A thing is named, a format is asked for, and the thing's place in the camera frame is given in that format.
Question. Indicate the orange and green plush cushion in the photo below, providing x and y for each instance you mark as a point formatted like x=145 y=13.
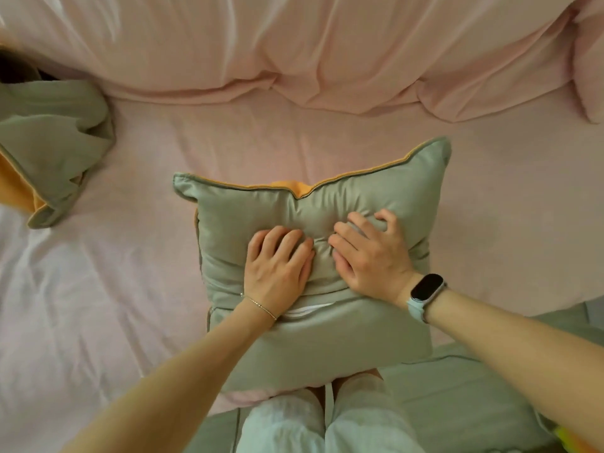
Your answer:
x=573 y=441

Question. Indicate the person's left hand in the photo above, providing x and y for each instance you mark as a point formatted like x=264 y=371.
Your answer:
x=276 y=273

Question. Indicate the pink bed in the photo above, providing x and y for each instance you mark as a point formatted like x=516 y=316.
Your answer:
x=118 y=301

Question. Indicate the white smartwatch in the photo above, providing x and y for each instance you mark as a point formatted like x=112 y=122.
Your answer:
x=417 y=304

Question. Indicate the pink pillow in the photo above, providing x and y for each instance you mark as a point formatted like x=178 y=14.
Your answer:
x=590 y=56

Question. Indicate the person's white shorts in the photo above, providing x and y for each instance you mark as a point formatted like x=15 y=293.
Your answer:
x=368 y=419

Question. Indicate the pink ruffled duvet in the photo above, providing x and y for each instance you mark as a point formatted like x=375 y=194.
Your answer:
x=306 y=42

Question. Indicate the person's right hand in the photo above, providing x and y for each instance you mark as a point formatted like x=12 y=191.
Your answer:
x=373 y=259

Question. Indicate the person's left forearm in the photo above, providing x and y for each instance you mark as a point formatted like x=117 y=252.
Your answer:
x=165 y=386

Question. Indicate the grey and orange pillowcase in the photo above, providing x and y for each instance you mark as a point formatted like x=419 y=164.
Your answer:
x=330 y=344
x=52 y=132

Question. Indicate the white pillow insert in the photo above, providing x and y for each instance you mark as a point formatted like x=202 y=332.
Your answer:
x=306 y=310

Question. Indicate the person's right forearm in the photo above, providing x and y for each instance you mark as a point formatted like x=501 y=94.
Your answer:
x=533 y=353

